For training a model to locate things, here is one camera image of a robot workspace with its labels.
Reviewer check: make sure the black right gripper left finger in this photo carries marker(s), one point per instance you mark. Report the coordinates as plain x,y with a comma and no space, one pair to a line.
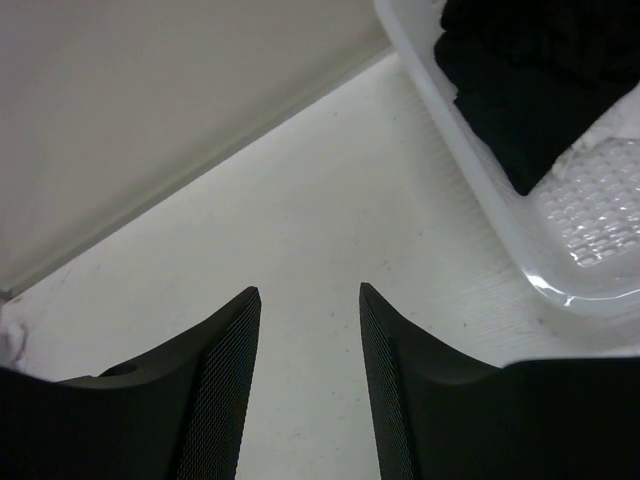
176,411

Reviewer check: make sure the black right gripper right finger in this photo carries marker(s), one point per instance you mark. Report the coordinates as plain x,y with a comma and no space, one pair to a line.
432,419

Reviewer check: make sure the black tank top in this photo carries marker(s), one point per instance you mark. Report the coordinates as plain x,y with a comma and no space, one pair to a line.
533,76

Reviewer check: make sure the white plastic basket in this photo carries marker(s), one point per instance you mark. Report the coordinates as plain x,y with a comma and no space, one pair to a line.
575,237

